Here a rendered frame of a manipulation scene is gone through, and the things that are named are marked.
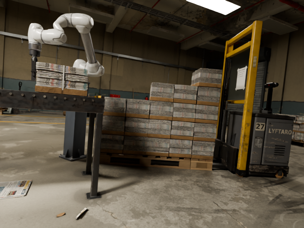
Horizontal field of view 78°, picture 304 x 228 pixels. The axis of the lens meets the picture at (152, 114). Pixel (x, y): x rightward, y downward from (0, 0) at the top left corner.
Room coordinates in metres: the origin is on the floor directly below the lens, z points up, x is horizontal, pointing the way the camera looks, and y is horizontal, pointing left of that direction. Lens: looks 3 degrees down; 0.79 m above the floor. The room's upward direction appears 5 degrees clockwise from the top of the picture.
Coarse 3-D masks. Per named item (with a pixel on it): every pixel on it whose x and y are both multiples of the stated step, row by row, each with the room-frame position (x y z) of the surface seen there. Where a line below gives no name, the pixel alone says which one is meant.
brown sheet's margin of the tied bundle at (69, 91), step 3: (66, 90) 1.51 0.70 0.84; (69, 90) 1.52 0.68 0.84; (72, 90) 1.53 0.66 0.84; (75, 90) 1.54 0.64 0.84; (78, 90) 1.55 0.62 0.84; (81, 90) 1.56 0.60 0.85; (84, 90) 1.57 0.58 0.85; (66, 93) 1.51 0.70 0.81; (69, 93) 1.52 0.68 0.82; (72, 93) 1.53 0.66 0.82; (75, 93) 1.54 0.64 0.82; (78, 93) 1.55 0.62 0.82; (81, 93) 1.56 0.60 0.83; (84, 93) 1.57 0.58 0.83
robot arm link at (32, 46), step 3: (30, 42) 1.49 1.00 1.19; (30, 45) 1.49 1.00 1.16; (33, 45) 1.49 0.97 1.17; (36, 45) 1.50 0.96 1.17; (39, 45) 1.52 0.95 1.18; (30, 48) 1.49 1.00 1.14; (33, 48) 1.49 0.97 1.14; (36, 48) 1.50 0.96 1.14; (39, 48) 1.52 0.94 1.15; (39, 51) 1.54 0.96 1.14
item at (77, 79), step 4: (68, 68) 1.51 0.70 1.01; (72, 68) 1.52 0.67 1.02; (76, 68) 1.53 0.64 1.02; (80, 68) 1.55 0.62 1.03; (68, 72) 1.51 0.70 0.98; (72, 72) 1.52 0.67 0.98; (76, 72) 1.54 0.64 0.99; (80, 72) 1.55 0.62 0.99; (84, 72) 1.57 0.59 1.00; (68, 76) 1.51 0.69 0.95; (72, 76) 1.52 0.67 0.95; (76, 76) 1.54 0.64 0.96; (80, 76) 1.55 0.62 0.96; (84, 76) 1.57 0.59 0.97; (68, 80) 1.51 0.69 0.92; (72, 80) 1.52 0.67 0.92; (76, 80) 1.54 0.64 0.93; (80, 80) 1.55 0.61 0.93; (84, 80) 1.57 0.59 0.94; (68, 84) 1.51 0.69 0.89; (72, 84) 1.53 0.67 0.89; (76, 84) 1.54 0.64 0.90; (80, 84) 1.56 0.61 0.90; (84, 84) 1.57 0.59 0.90; (68, 88) 1.51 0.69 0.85; (72, 88) 1.53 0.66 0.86; (76, 88) 1.54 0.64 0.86; (80, 88) 1.56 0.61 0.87; (84, 88) 1.57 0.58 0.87
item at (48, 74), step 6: (36, 66) 1.40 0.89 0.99; (42, 66) 1.42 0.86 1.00; (48, 66) 1.44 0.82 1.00; (54, 66) 1.46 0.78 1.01; (42, 72) 1.42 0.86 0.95; (48, 72) 1.44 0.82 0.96; (54, 72) 1.46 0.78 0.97; (42, 78) 1.43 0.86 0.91; (48, 78) 1.45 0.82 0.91; (54, 78) 1.46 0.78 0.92; (36, 84) 1.41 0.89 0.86; (42, 84) 1.43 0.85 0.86; (48, 84) 1.45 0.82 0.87; (54, 84) 1.47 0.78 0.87
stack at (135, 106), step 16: (128, 112) 2.28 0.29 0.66; (144, 112) 2.30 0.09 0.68; (160, 112) 2.32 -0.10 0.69; (176, 112) 2.33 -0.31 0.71; (192, 112) 2.35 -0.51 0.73; (112, 128) 2.27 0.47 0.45; (128, 128) 2.29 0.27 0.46; (144, 128) 2.30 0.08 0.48; (160, 128) 2.31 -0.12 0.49; (176, 128) 2.34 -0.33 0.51; (192, 128) 2.35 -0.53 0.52; (112, 144) 2.28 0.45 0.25; (128, 144) 2.29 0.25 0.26; (144, 144) 2.31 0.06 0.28; (160, 144) 2.31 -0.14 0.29; (176, 144) 2.33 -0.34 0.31; (112, 160) 2.40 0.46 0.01; (128, 160) 2.43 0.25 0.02; (144, 160) 2.30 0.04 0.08; (176, 160) 2.33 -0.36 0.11
